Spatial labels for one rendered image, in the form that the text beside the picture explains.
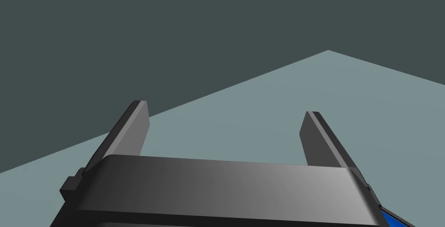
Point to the blue flat object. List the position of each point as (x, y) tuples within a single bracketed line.
[(394, 219)]

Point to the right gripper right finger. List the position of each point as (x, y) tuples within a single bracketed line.
[(321, 143)]

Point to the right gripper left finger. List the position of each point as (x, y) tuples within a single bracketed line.
[(129, 133)]

